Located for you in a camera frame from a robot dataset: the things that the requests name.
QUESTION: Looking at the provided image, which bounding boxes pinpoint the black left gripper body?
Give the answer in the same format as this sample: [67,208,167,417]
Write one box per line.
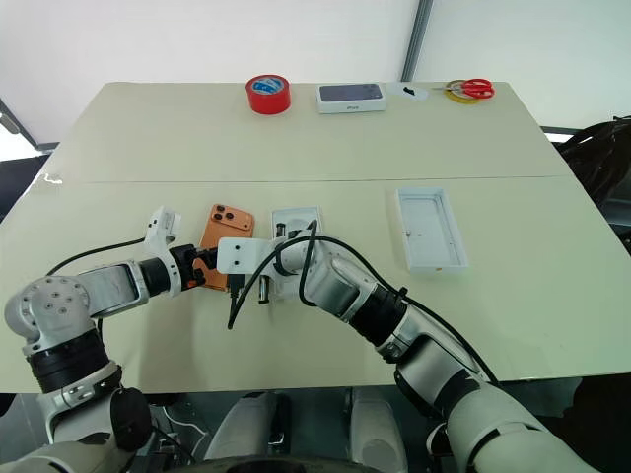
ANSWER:
[171,243,200,293]

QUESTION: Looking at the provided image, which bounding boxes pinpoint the orange smartphone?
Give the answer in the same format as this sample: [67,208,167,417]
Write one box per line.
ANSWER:
[192,203,257,294]

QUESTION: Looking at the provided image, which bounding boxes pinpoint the white phone box base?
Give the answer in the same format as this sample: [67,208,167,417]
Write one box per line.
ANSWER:
[255,206,325,304]

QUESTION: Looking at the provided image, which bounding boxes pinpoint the white phone box lid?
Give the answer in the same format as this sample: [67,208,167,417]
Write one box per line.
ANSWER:
[395,186,469,274]

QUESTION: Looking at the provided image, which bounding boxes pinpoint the white boxed phone package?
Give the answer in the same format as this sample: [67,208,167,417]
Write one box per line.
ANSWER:
[315,82,388,115]

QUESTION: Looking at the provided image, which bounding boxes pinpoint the white left robot leg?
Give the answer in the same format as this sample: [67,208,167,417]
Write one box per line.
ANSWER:
[203,390,293,465]

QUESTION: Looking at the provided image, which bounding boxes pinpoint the white robot leg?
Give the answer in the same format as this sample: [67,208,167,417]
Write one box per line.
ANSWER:
[203,390,293,465]
[348,387,410,473]

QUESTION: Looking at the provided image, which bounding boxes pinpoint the red tape roll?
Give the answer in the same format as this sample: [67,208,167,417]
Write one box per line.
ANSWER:
[245,74,293,116]

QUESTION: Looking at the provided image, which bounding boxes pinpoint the black round knob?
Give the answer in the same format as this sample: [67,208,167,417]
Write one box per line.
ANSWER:
[109,387,153,452]

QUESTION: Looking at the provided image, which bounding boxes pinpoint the white right robot leg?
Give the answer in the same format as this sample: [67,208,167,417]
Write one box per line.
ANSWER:
[348,387,410,473]

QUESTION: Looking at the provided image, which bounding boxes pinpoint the white card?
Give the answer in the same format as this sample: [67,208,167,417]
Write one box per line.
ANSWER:
[386,81,428,103]

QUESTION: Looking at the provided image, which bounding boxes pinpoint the yellow tape roll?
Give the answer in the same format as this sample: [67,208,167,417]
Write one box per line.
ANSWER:
[444,80,487,106]

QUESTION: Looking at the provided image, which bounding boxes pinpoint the grey metal bar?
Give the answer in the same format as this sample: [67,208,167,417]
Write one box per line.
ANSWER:
[0,97,27,135]

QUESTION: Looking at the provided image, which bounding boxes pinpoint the grey pillar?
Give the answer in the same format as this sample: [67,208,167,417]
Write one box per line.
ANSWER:
[399,0,436,84]

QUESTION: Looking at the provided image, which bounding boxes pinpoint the red scissors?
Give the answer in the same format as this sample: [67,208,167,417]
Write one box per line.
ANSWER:
[432,77,496,101]

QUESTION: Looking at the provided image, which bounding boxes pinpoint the black bag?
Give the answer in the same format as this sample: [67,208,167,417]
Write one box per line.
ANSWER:
[555,114,631,253]

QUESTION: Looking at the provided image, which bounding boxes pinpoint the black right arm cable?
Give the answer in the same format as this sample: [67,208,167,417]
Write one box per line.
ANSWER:
[226,219,500,386]

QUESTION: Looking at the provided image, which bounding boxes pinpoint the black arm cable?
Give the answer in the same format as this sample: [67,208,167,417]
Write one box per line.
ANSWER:
[226,219,500,386]
[45,236,150,277]

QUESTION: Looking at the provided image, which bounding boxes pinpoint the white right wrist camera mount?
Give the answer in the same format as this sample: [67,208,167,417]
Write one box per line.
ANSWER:
[216,236,278,278]

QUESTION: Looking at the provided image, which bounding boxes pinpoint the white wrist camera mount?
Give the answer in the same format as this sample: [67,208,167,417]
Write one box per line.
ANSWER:
[216,236,278,278]
[144,205,184,299]

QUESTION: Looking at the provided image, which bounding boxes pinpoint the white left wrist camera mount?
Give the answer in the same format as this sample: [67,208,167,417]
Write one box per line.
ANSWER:
[144,205,184,299]

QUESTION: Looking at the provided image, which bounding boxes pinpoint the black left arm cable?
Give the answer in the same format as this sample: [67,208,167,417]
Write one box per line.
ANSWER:
[45,236,150,277]

